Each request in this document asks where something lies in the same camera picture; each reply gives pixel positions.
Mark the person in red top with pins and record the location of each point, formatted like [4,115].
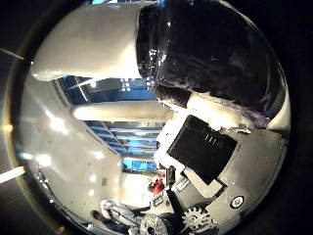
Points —
[158,187]

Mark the dark-haired person in dark clothes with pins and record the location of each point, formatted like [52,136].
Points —
[109,222]

